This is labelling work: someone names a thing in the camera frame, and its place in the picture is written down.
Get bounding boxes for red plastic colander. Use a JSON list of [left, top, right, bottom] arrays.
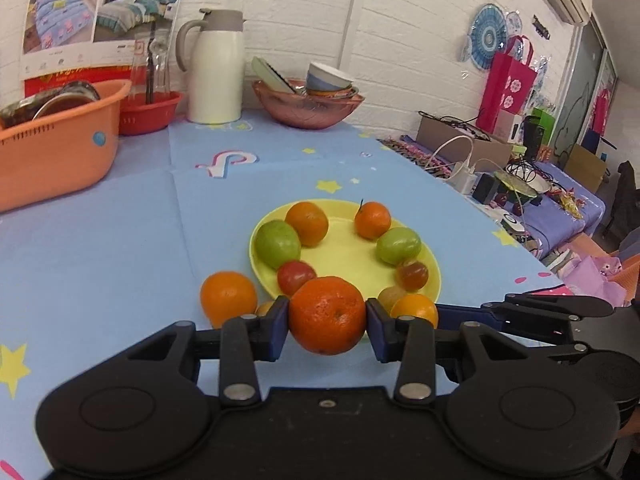
[[119, 91, 182, 136]]

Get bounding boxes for orange plastic basket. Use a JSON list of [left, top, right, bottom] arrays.
[[0, 79, 131, 211]]

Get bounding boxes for white tilted dish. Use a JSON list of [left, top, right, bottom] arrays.
[[252, 56, 296, 94]]

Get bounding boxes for orange mandarin with stem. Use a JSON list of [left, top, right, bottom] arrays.
[[354, 202, 392, 240]]

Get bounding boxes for orange mandarin plate back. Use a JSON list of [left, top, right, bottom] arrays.
[[285, 202, 329, 247]]

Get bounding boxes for cardboard box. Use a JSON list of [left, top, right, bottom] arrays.
[[416, 117, 512, 172]]

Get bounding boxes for large dark orange mandarin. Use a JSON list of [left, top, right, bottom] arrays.
[[288, 276, 367, 356]]

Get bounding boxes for bedding poster calendar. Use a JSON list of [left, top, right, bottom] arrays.
[[20, 0, 180, 96]]

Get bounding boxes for red plum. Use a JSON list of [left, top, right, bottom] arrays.
[[277, 260, 317, 297], [395, 259, 430, 292]]

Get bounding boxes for clear glass pitcher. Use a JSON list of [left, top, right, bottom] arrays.
[[128, 28, 170, 105]]

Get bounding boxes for green apple left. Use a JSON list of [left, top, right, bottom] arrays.
[[254, 220, 302, 270]]

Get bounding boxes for red plum left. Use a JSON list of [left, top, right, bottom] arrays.
[[277, 260, 317, 297]]

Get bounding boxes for small orange mandarin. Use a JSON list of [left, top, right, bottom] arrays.
[[390, 294, 439, 327]]

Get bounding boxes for blue round hand fan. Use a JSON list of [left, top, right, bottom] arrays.
[[459, 3, 508, 70]]

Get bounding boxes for white thermos jug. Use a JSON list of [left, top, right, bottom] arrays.
[[176, 9, 245, 125]]

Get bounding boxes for green apple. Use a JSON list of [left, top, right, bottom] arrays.
[[254, 220, 302, 270], [375, 226, 422, 266]]

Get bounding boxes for pink gift bag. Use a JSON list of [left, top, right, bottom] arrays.
[[476, 36, 537, 134]]

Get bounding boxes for blue patterned tablecloth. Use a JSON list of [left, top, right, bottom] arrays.
[[1, 112, 558, 479]]

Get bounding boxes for stacked white blue bowls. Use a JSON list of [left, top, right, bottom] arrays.
[[305, 62, 358, 99]]

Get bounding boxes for white power charger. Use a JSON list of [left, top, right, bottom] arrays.
[[446, 162, 477, 195]]

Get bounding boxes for round orange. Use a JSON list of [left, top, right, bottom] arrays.
[[200, 271, 258, 328]]

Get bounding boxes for green apple right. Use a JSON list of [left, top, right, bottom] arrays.
[[375, 226, 422, 266]]

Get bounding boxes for red plum right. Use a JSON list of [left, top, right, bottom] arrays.
[[395, 259, 430, 292]]

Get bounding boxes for pink glass bowl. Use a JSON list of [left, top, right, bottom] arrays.
[[252, 80, 364, 130]]

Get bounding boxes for brown longan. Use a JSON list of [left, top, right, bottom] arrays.
[[378, 285, 407, 314]]

